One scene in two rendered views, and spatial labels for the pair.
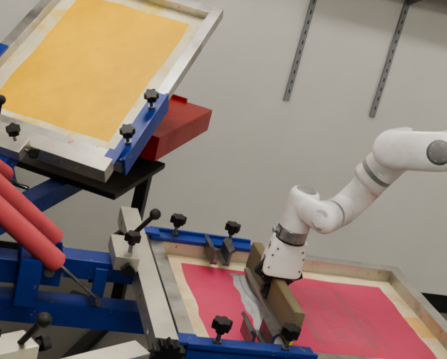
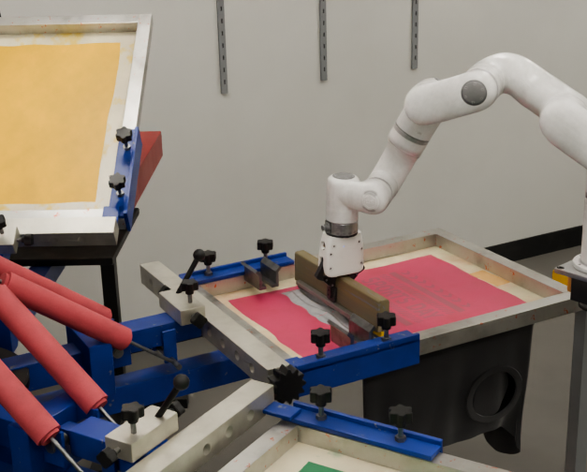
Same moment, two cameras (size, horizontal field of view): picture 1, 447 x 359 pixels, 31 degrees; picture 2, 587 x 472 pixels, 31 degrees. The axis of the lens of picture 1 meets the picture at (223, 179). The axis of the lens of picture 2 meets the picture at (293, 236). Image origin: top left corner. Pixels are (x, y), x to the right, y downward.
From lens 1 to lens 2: 0.52 m
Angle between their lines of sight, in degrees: 10
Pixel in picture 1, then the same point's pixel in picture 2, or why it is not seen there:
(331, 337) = (415, 317)
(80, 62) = (19, 125)
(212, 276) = (266, 302)
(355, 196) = (393, 165)
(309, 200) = (352, 184)
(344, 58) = (272, 23)
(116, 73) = (66, 123)
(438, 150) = (472, 91)
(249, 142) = (198, 154)
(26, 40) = not seen: outside the picture
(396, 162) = (433, 115)
